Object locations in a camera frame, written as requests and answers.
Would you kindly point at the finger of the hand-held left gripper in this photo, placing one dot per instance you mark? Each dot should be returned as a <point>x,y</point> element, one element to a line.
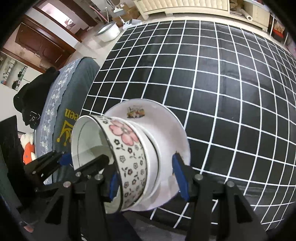
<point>97,163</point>
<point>66,159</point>

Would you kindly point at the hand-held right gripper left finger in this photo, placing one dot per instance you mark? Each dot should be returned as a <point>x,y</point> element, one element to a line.
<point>113,187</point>

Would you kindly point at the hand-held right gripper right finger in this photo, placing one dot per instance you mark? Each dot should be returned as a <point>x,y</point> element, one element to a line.
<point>181,178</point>

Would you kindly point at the small flower-patterned bowl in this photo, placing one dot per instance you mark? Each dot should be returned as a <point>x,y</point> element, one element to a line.
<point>129,166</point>

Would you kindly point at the cream white bowl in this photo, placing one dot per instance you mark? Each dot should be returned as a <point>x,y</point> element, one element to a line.
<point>148,180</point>

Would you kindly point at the white plate with small pictures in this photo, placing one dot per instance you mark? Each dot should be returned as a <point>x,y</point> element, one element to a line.
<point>166,129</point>

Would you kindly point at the orange and white plush toy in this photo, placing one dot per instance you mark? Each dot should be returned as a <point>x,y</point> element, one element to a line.
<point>29,153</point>

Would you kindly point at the black panel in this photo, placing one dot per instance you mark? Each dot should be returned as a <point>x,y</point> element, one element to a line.
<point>8,143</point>

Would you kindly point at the grey-blue sofa cover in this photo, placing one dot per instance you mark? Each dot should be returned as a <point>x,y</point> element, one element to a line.
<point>76,81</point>

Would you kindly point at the black checked tablecloth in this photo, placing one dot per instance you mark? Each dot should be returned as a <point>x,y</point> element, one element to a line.
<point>231,92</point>

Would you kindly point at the brown wooden door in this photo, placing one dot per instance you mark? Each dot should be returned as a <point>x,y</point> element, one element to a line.
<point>44,44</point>

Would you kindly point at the white bucket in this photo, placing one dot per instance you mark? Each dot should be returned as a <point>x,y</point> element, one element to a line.
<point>108,32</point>

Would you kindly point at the white dustpan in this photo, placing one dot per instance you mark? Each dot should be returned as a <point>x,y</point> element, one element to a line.
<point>131,23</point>

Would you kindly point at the broom sticks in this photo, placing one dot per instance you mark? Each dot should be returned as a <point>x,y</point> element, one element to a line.
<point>98,14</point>

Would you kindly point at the brown cardboard box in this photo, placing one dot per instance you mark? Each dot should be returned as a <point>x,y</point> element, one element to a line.
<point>131,12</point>

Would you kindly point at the cream television cabinet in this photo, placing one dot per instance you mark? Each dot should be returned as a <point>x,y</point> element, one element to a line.
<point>185,5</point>

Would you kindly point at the white paper roll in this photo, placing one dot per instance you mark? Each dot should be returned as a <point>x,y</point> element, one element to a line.
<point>247,15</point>

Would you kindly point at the white wall shelf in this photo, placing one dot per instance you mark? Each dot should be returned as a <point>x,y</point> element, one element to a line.
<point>11,71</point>

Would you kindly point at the dark wooden door frame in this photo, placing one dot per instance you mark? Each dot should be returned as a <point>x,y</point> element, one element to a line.
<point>69,25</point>

